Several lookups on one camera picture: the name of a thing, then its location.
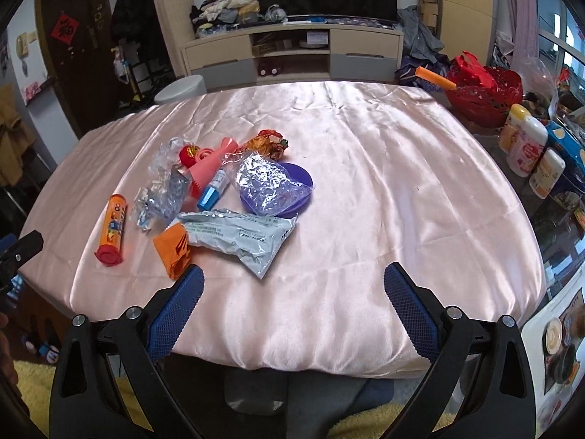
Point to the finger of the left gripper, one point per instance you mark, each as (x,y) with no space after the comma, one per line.
(14,253)

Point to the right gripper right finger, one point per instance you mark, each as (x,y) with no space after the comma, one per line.
(500,401)

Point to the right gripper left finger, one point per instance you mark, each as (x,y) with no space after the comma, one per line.
(86,401)

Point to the orange red-capped tube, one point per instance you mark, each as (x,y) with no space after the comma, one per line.
(109,251)

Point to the orange paper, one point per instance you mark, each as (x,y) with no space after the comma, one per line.
(174,250)

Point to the grey foil snack bag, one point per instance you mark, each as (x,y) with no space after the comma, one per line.
(254,240)

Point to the blue-capped small bottle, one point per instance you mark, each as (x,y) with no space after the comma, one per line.
(213,191)

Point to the silver foil bag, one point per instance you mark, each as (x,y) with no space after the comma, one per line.
(269,182)

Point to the yellow fluffy rug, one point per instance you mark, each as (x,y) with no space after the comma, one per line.
(36,380)

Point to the silver blister pack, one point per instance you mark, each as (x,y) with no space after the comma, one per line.
(170,195)

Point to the clear crumpled plastic bag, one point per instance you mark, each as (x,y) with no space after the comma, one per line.
(167,156)

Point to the red round ornament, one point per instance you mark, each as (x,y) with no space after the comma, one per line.
(188,155)

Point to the pink plastic cone horn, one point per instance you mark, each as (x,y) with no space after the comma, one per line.
(202,172)

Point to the orange label white bottle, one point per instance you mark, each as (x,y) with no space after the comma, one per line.
(546,174)

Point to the yellow-capped white bottle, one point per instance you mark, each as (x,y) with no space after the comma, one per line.
(509,132)

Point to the white round stool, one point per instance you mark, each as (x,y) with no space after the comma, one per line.
(182,89)

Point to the pink label white bottle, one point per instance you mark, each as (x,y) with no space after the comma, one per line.
(527,146)

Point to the blue snack box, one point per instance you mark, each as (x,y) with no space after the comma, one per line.
(568,191)

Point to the blue plastic plate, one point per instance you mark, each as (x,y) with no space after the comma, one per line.
(292,191)

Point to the crumpled orange snack wrapper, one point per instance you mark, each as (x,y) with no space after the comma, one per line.
(268,143)

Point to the red plastic basket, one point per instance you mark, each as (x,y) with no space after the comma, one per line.
(483,95)

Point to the pile of folded clothes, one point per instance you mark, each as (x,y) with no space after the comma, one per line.
(219,16)

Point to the grey draped clothing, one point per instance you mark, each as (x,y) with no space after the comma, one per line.
(421,49)

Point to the beige tv cabinet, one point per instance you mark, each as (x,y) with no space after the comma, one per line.
(298,51)

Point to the yellow wooden wardrobe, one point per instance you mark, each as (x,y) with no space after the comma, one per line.
(468,25)

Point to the orange stick handle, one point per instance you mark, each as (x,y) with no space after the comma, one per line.
(435,79)

